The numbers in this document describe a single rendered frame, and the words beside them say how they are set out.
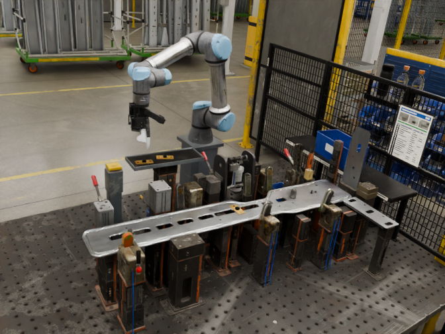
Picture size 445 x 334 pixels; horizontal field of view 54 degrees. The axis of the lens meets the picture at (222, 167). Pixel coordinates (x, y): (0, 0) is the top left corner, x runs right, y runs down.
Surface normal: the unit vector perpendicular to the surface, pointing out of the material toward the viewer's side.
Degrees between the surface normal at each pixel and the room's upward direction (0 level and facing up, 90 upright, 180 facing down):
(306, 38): 91
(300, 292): 0
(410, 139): 90
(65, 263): 0
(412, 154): 90
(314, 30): 90
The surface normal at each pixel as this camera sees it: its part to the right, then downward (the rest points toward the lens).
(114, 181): 0.50, 0.40
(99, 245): 0.09, -0.90
